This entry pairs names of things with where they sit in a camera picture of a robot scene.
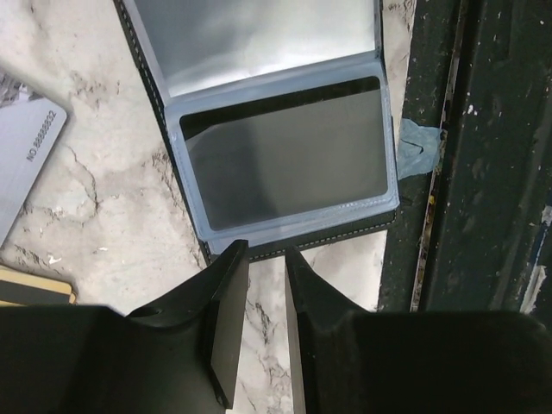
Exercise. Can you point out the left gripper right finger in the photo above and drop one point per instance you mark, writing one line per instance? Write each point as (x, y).
(345, 359)

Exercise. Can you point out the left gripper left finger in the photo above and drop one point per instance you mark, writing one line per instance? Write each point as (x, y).
(176, 354)

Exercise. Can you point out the gold credit card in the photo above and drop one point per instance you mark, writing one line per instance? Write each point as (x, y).
(24, 289)

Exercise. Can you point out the single black card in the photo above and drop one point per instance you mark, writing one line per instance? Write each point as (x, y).
(282, 156)

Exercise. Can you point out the black leather card holder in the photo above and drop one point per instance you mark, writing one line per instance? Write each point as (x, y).
(195, 56)

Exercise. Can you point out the silver grey credit card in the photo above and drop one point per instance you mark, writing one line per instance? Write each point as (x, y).
(30, 125)

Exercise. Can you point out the blue tape scrap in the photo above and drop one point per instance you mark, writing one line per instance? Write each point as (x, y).
(418, 149)

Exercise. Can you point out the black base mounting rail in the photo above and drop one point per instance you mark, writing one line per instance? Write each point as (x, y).
(475, 233)

